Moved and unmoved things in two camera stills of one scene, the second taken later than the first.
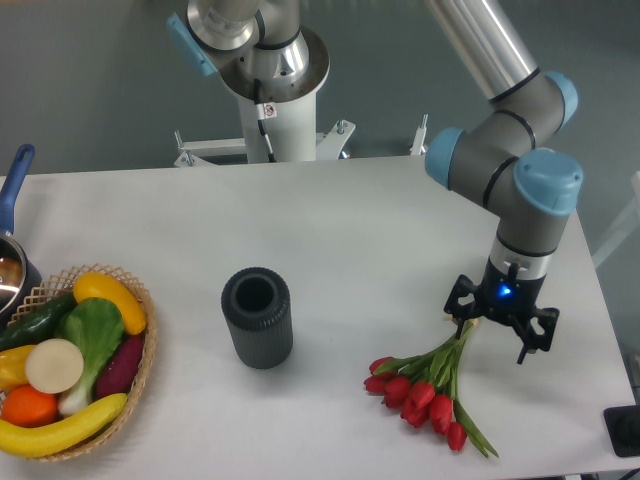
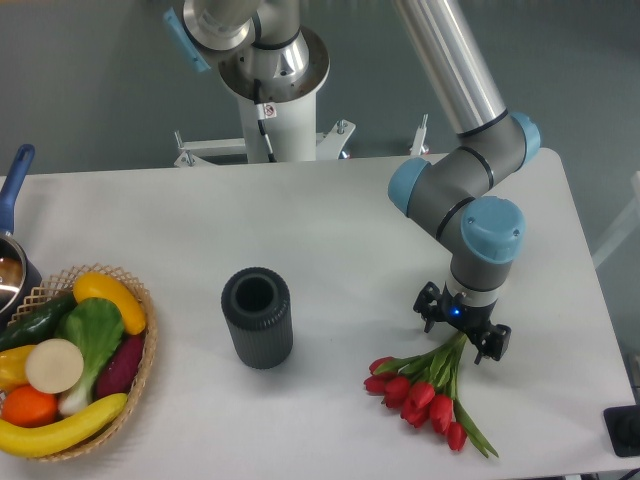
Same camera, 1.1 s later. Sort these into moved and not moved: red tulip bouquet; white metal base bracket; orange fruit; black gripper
Moved: black gripper
Not moved: red tulip bouquet; orange fruit; white metal base bracket
